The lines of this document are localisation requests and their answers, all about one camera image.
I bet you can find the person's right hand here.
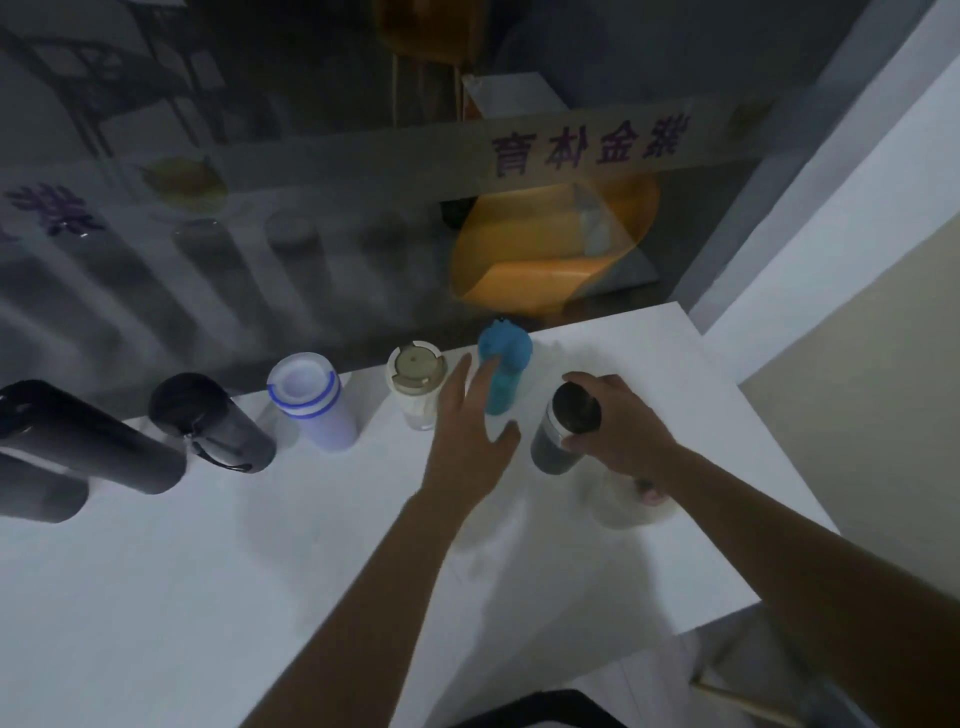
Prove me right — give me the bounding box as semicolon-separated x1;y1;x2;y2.
561;371;682;485

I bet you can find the person's left hand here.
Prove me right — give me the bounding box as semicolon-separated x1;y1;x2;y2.
417;352;522;520

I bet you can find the grey bottle with black lid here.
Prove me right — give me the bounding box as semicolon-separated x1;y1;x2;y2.
529;381;603;477

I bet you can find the person's left forearm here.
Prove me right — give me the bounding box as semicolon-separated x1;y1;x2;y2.
240;489;471;728

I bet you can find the person's right forearm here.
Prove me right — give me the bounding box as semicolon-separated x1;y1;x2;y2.
651;442;960;728

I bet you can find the clear bottle with beige lid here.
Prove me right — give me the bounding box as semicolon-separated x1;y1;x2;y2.
385;341;450;432

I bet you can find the blue water bottle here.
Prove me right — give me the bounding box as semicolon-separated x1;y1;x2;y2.
477;318;534;417

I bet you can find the clear plastic cup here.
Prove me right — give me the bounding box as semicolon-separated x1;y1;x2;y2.
587;471;678;531

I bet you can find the orange chair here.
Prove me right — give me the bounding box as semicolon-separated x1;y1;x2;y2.
448;171;663;318

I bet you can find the frosted window strip with lettering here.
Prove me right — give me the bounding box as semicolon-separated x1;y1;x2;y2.
0;93;781;249

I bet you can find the large black thermos bottle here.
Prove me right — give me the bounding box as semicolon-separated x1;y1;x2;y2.
0;378;188;496

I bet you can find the dark grey thermos bottle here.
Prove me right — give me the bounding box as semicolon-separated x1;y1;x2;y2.
0;452;90;525

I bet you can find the white bottle with blue ring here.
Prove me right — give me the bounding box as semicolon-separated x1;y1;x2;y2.
267;352;360;454

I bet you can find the dark grey bottle with strap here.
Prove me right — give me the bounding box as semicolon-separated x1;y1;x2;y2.
147;372;278;475

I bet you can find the grey window frame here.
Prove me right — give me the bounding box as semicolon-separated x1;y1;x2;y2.
666;0;942;335

